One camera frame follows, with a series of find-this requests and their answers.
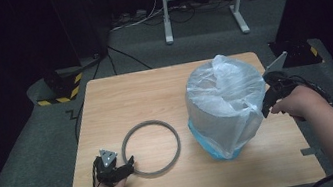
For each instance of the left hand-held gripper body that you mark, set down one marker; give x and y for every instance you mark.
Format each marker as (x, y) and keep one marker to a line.
(108, 173)

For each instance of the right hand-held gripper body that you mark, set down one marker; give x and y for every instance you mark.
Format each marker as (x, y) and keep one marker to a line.
(279, 84)

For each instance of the clear plastic bag blue edge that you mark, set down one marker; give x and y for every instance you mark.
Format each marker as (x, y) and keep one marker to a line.
(226, 97)

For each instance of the translucent ribbed waste bin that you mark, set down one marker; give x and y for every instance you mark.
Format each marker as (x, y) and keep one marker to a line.
(223, 125)

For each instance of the person's right hand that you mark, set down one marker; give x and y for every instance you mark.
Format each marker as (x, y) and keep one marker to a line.
(301, 102)

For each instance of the black base yellow corner mark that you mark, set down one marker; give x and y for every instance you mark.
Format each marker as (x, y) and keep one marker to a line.
(299, 52)

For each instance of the grey tape piece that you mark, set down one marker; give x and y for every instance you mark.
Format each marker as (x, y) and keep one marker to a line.
(310, 151)

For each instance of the black base yellow striped edge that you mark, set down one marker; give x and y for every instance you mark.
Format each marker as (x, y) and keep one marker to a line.
(60, 85)

